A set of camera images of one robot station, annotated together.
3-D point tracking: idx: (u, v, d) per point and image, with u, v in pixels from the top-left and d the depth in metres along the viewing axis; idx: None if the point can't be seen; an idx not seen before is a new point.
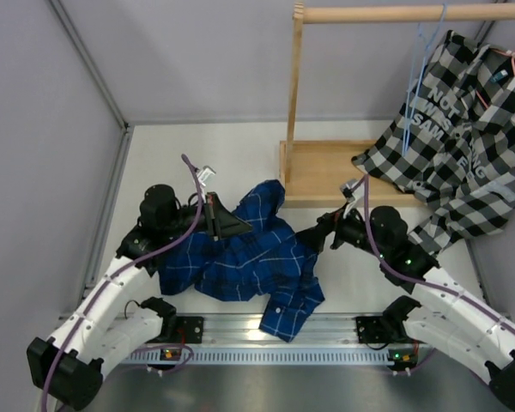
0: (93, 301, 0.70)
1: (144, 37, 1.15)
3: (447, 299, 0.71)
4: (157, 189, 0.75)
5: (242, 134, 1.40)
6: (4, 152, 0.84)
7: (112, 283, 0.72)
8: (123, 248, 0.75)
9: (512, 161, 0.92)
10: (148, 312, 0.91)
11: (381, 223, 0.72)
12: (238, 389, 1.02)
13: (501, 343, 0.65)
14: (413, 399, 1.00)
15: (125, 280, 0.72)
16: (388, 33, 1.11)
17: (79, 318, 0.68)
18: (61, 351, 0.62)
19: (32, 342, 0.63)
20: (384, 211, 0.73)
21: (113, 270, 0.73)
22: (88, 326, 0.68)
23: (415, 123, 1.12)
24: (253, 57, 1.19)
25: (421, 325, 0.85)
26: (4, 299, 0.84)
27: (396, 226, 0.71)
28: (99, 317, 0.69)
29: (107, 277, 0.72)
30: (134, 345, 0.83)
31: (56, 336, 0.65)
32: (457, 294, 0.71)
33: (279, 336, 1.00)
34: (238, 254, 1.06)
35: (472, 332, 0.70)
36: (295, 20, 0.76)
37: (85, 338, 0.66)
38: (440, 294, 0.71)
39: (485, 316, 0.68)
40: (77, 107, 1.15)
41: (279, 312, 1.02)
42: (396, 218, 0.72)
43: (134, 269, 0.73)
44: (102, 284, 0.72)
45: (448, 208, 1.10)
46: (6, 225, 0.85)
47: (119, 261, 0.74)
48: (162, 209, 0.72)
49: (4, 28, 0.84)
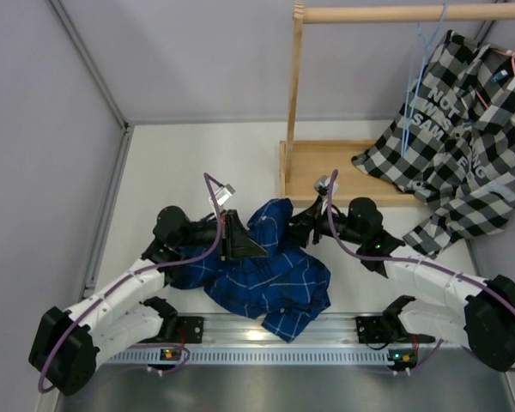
0: (113, 287, 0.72)
1: (144, 37, 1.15)
3: (410, 267, 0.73)
4: (169, 211, 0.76)
5: (242, 133, 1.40)
6: (4, 152, 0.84)
7: (134, 278, 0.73)
8: (147, 251, 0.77)
9: (512, 161, 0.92)
10: (150, 311, 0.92)
11: (358, 214, 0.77)
12: (238, 390, 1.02)
13: (458, 293, 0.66)
14: (413, 399, 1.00)
15: (146, 278, 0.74)
16: (388, 33, 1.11)
17: (99, 299, 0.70)
18: (74, 324, 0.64)
19: (49, 311, 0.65)
20: (360, 202, 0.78)
21: (136, 267, 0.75)
22: (104, 309, 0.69)
23: (415, 123, 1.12)
24: (253, 57, 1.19)
25: (412, 314, 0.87)
26: (3, 299, 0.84)
27: (372, 217, 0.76)
28: (116, 304, 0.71)
29: (130, 271, 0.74)
30: (131, 340, 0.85)
31: (73, 309, 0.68)
32: (417, 260, 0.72)
33: (280, 335, 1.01)
34: (249, 275, 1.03)
35: (439, 293, 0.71)
36: (295, 20, 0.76)
37: (99, 319, 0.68)
38: (404, 264, 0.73)
39: (443, 273, 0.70)
40: (77, 107, 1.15)
41: (283, 313, 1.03)
42: (370, 209, 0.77)
43: (155, 271, 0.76)
44: (124, 276, 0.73)
45: (448, 208, 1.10)
46: (5, 225, 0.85)
47: (142, 262, 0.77)
48: (175, 233, 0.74)
49: (3, 28, 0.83)
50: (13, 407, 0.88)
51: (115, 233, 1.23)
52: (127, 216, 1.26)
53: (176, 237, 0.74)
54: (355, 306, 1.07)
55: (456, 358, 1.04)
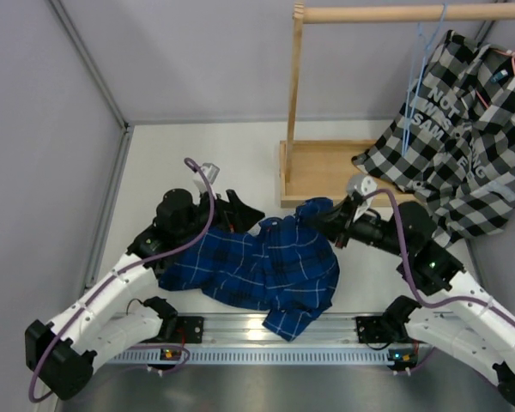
0: (97, 293, 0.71)
1: (143, 36, 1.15)
3: (475, 309, 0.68)
4: (175, 192, 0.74)
5: (242, 134, 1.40)
6: (5, 151, 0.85)
7: (118, 280, 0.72)
8: (133, 245, 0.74)
9: (512, 161, 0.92)
10: (148, 312, 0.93)
11: (409, 225, 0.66)
12: (238, 389, 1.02)
13: None
14: (414, 399, 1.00)
15: (130, 278, 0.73)
16: (388, 33, 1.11)
17: (81, 307, 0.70)
18: (56, 339, 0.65)
19: (32, 324, 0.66)
20: (410, 210, 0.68)
21: (120, 266, 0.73)
22: (87, 318, 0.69)
23: (415, 123, 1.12)
24: (253, 57, 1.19)
25: (424, 328, 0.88)
26: (3, 299, 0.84)
27: (427, 229, 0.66)
28: (99, 311, 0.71)
29: (114, 272, 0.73)
30: (130, 342, 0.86)
31: (56, 321, 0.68)
32: (486, 305, 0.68)
33: (281, 334, 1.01)
34: (267, 275, 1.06)
35: (495, 343, 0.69)
36: (295, 20, 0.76)
37: (82, 330, 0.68)
38: (468, 304, 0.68)
39: (512, 329, 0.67)
40: (77, 107, 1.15)
41: (284, 312, 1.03)
42: (424, 219, 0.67)
43: (141, 268, 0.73)
44: (108, 278, 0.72)
45: (448, 207, 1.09)
46: (5, 224, 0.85)
47: (129, 257, 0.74)
48: (178, 214, 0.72)
49: (4, 29, 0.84)
50: (14, 408, 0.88)
51: (115, 233, 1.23)
52: (127, 217, 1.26)
53: (178, 218, 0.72)
54: (355, 305, 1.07)
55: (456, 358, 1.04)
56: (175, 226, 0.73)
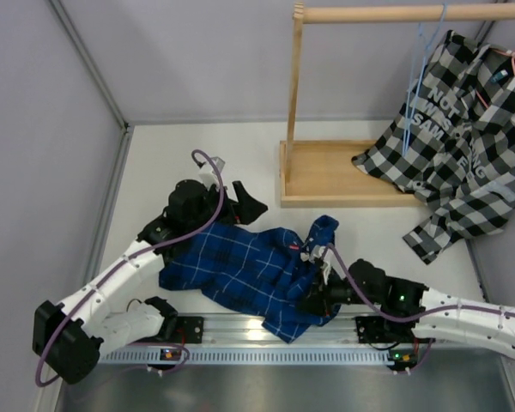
0: (108, 277, 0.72)
1: (144, 37, 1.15)
3: (452, 314, 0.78)
4: (188, 183, 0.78)
5: (242, 134, 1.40)
6: (5, 151, 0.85)
7: (129, 263, 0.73)
8: (144, 232, 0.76)
9: (512, 161, 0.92)
10: (151, 308, 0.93)
11: (363, 281, 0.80)
12: (238, 389, 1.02)
13: None
14: (414, 399, 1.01)
15: (142, 263, 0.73)
16: (388, 33, 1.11)
17: (92, 289, 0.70)
18: (67, 319, 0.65)
19: (41, 305, 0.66)
20: (356, 269, 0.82)
21: (132, 251, 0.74)
22: (98, 299, 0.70)
23: (415, 123, 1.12)
24: (253, 57, 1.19)
25: (433, 328, 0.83)
26: (3, 299, 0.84)
27: (376, 276, 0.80)
28: (110, 293, 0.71)
29: (125, 257, 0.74)
30: (134, 335, 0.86)
31: (66, 303, 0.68)
32: (457, 306, 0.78)
33: (281, 336, 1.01)
34: (277, 287, 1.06)
35: (487, 331, 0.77)
36: (295, 20, 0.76)
37: (93, 312, 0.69)
38: (445, 313, 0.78)
39: (488, 313, 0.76)
40: (77, 107, 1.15)
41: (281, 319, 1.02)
42: (372, 270, 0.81)
43: (151, 254, 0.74)
44: (119, 262, 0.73)
45: (448, 208, 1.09)
46: (6, 224, 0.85)
47: (139, 245, 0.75)
48: (190, 202, 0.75)
49: (3, 29, 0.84)
50: (13, 408, 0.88)
51: (115, 233, 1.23)
52: (127, 217, 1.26)
53: (190, 206, 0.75)
54: (355, 305, 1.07)
55: (457, 358, 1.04)
56: (186, 214, 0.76)
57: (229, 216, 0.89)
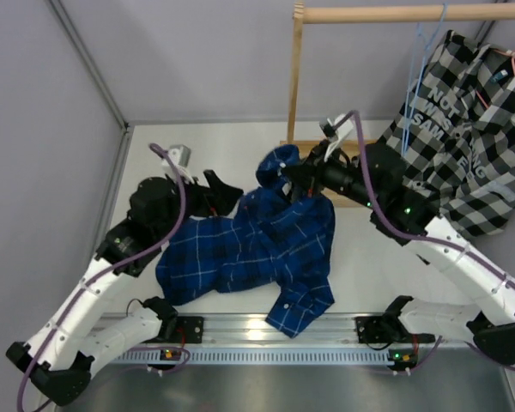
0: (68, 311, 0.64)
1: (144, 38, 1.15)
3: (451, 255, 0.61)
4: (153, 180, 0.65)
5: (241, 134, 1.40)
6: (6, 151, 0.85)
7: (87, 293, 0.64)
8: (102, 249, 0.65)
9: (512, 161, 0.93)
10: (147, 312, 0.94)
11: (373, 163, 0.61)
12: (238, 389, 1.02)
13: (505, 304, 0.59)
14: (413, 399, 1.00)
15: (101, 288, 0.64)
16: (388, 33, 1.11)
17: (53, 327, 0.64)
18: (33, 364, 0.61)
19: (10, 346, 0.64)
20: (379, 148, 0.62)
21: (90, 275, 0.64)
22: (62, 337, 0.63)
23: (415, 123, 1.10)
24: (254, 57, 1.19)
25: (412, 315, 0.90)
26: (3, 299, 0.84)
27: (396, 166, 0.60)
28: (73, 329, 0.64)
29: (82, 283, 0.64)
30: (129, 342, 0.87)
31: (33, 342, 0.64)
32: (463, 250, 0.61)
33: (284, 330, 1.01)
34: (269, 249, 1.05)
35: (471, 288, 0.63)
36: (295, 20, 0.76)
37: (59, 350, 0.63)
38: (444, 250, 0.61)
39: (491, 274, 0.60)
40: (77, 106, 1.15)
41: (287, 309, 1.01)
42: (392, 157, 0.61)
43: (111, 275, 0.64)
44: (77, 292, 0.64)
45: (448, 207, 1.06)
46: (5, 224, 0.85)
47: (98, 263, 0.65)
48: (157, 204, 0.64)
49: (4, 29, 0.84)
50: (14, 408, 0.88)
51: None
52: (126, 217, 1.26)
53: (160, 209, 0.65)
54: (354, 305, 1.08)
55: (456, 358, 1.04)
56: (149, 217, 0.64)
57: (202, 209, 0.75)
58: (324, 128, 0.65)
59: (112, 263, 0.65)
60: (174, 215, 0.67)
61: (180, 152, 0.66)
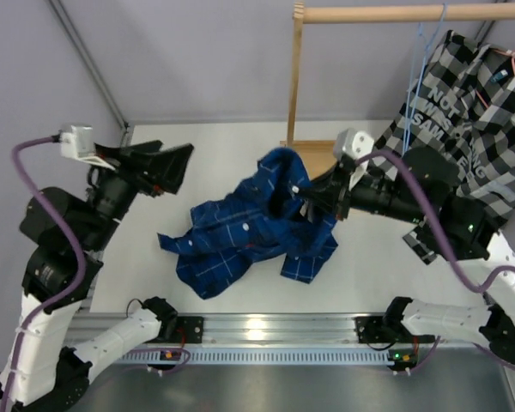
0: (16, 354, 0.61)
1: (143, 38, 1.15)
3: (511, 280, 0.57)
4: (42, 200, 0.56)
5: (241, 134, 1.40)
6: (7, 151, 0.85)
7: (29, 336, 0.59)
8: (27, 283, 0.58)
9: (512, 161, 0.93)
10: (146, 314, 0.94)
11: (424, 173, 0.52)
12: (238, 390, 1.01)
13: None
14: (414, 399, 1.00)
15: (39, 328, 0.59)
16: (388, 33, 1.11)
17: (11, 370, 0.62)
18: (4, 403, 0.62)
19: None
20: (421, 158, 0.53)
21: (23, 318, 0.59)
22: (23, 377, 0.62)
23: (415, 123, 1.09)
24: (254, 57, 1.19)
25: (417, 318, 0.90)
26: (2, 299, 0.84)
27: (448, 174, 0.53)
28: (30, 366, 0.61)
29: (19, 328, 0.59)
30: (127, 346, 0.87)
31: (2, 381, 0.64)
32: None
33: (300, 278, 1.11)
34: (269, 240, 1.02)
35: (514, 306, 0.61)
36: (295, 20, 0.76)
37: (26, 388, 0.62)
38: (504, 275, 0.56)
39: None
40: (76, 106, 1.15)
41: (299, 259, 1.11)
42: (439, 164, 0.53)
43: (44, 312, 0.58)
44: (19, 336, 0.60)
45: None
46: (5, 224, 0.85)
47: (28, 299, 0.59)
48: (54, 233, 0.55)
49: (5, 30, 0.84)
50: None
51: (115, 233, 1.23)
52: (125, 217, 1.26)
53: (61, 233, 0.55)
54: (355, 305, 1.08)
55: (457, 358, 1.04)
56: (50, 244, 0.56)
57: (144, 189, 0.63)
58: (343, 155, 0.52)
59: (41, 300, 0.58)
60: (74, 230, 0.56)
61: (76, 136, 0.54)
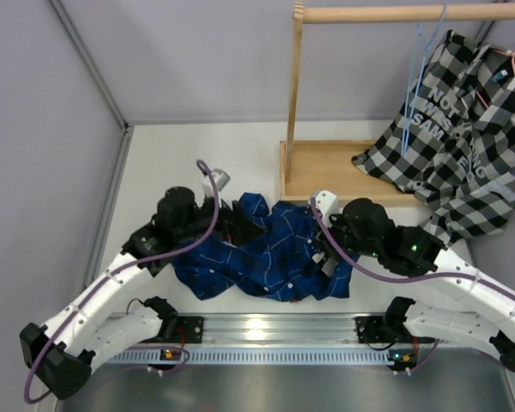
0: (90, 296, 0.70)
1: (143, 38, 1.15)
3: (464, 285, 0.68)
4: (178, 190, 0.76)
5: (241, 134, 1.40)
6: (6, 151, 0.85)
7: (112, 280, 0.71)
8: (129, 244, 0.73)
9: (512, 161, 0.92)
10: (148, 312, 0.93)
11: (355, 215, 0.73)
12: (238, 389, 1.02)
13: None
14: (413, 399, 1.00)
15: (124, 279, 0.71)
16: (388, 33, 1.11)
17: (74, 310, 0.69)
18: (50, 342, 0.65)
19: (26, 328, 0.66)
20: (355, 204, 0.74)
21: (115, 266, 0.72)
22: (81, 321, 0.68)
23: (415, 123, 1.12)
24: (254, 57, 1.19)
25: (421, 321, 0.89)
26: (3, 299, 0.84)
27: (371, 213, 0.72)
28: (93, 313, 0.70)
29: (108, 272, 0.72)
30: (130, 340, 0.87)
31: (49, 324, 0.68)
32: (474, 279, 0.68)
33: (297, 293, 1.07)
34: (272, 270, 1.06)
35: (489, 313, 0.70)
36: (295, 20, 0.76)
37: (75, 334, 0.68)
38: (456, 281, 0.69)
39: (504, 297, 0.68)
40: (76, 106, 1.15)
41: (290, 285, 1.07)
42: (366, 206, 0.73)
43: (134, 269, 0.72)
44: (103, 278, 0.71)
45: (448, 207, 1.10)
46: (4, 224, 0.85)
47: (124, 257, 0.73)
48: (179, 210, 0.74)
49: (4, 29, 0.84)
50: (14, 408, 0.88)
51: (115, 233, 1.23)
52: (126, 217, 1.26)
53: (180, 215, 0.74)
54: (355, 305, 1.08)
55: (456, 358, 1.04)
56: (166, 221, 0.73)
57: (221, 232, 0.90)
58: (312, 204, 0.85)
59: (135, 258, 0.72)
60: (186, 220, 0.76)
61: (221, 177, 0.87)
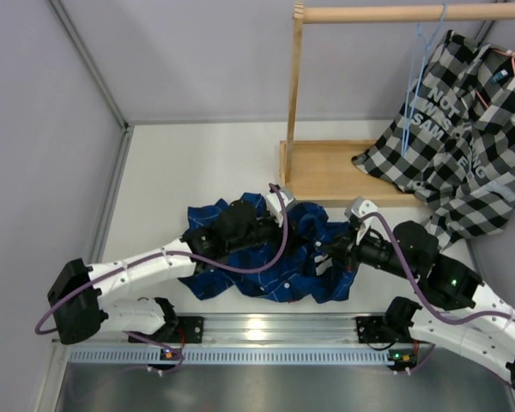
0: (140, 261, 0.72)
1: (144, 38, 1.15)
3: (499, 322, 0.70)
4: (243, 204, 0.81)
5: (241, 134, 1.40)
6: (7, 151, 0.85)
7: (163, 257, 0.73)
8: (188, 235, 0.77)
9: (512, 161, 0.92)
10: (159, 309, 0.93)
11: (409, 245, 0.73)
12: (239, 389, 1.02)
13: None
14: (413, 398, 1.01)
15: (174, 262, 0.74)
16: (388, 33, 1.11)
17: (121, 267, 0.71)
18: (88, 285, 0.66)
19: (75, 261, 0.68)
20: (408, 230, 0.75)
21: (171, 248, 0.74)
22: (122, 279, 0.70)
23: (415, 123, 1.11)
24: (254, 57, 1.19)
25: (430, 330, 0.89)
26: (3, 298, 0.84)
27: (427, 245, 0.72)
28: (135, 279, 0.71)
29: (163, 250, 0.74)
30: (131, 326, 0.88)
31: (94, 268, 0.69)
32: (509, 318, 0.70)
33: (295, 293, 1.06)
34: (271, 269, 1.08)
35: None
36: (295, 20, 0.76)
37: (113, 287, 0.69)
38: (492, 318, 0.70)
39: None
40: (77, 106, 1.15)
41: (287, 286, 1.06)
42: (421, 236, 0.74)
43: (186, 258, 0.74)
44: (156, 252, 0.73)
45: (448, 207, 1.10)
46: (4, 223, 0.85)
47: (180, 244, 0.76)
48: (239, 224, 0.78)
49: (4, 29, 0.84)
50: (15, 406, 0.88)
51: (115, 233, 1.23)
52: (125, 216, 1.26)
53: (239, 228, 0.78)
54: (354, 305, 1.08)
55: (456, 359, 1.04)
56: (224, 231, 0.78)
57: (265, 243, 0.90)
58: (354, 215, 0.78)
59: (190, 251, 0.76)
60: (241, 233, 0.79)
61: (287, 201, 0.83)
